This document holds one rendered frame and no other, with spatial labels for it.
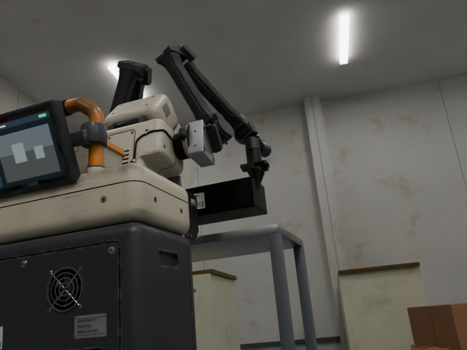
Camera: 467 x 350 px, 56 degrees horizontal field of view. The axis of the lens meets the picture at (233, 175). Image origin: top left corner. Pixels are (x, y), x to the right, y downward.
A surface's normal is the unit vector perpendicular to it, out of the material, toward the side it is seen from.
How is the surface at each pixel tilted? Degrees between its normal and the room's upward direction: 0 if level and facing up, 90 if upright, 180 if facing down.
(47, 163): 115
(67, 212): 90
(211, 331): 90
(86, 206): 90
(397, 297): 90
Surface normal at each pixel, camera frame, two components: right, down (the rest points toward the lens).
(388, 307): -0.22, -0.29
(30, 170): -0.27, 0.16
